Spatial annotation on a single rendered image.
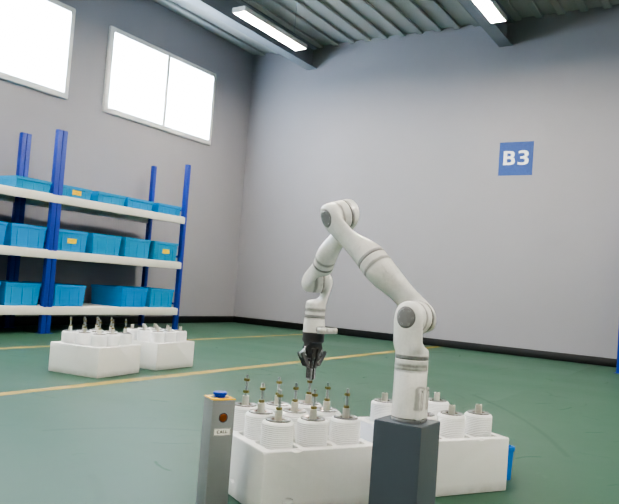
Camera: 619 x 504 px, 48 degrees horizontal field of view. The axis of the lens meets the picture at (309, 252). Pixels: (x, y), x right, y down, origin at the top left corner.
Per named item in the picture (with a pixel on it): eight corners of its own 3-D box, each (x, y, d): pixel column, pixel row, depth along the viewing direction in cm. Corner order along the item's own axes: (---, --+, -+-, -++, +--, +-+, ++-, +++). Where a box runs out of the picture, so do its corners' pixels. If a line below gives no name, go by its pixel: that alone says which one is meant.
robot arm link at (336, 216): (321, 198, 211) (366, 256, 198) (346, 192, 215) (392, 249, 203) (313, 219, 217) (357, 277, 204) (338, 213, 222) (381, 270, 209)
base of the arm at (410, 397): (429, 420, 192) (433, 359, 193) (416, 425, 184) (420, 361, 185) (399, 415, 197) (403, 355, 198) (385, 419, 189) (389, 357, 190)
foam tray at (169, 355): (192, 366, 492) (194, 341, 493) (155, 370, 458) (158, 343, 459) (151, 360, 511) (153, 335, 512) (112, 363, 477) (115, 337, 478)
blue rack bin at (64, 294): (19, 302, 682) (21, 281, 682) (51, 302, 714) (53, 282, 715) (53, 306, 656) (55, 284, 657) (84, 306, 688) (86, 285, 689)
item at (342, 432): (363, 478, 213) (367, 419, 214) (342, 482, 206) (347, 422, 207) (340, 470, 219) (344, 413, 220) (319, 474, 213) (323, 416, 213)
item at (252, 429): (269, 477, 206) (274, 416, 207) (238, 474, 207) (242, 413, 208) (273, 468, 216) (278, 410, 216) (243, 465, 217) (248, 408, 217)
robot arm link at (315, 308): (326, 317, 240) (302, 315, 238) (329, 273, 241) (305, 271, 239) (332, 318, 233) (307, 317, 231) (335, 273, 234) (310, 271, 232)
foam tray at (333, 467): (374, 504, 209) (378, 445, 210) (259, 518, 190) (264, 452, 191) (311, 469, 243) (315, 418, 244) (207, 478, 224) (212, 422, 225)
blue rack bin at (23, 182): (-18, 187, 644) (-17, 176, 644) (17, 193, 676) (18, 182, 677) (15, 187, 618) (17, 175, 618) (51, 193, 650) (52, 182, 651)
